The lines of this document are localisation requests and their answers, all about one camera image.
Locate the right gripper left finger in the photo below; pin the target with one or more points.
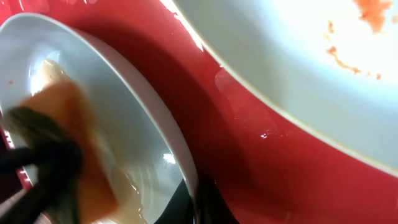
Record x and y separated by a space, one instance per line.
180 209

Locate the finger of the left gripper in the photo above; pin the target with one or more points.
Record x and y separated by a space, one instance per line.
58 160

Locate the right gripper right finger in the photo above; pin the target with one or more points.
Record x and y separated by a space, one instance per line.
212 208

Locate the orange sponge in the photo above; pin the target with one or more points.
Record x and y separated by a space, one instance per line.
65 103

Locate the stained white plate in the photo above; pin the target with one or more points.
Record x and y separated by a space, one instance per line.
142 149

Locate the red plastic tray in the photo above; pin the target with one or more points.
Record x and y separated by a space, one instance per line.
267 169

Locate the top clean white plate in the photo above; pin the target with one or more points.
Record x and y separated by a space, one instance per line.
269 47

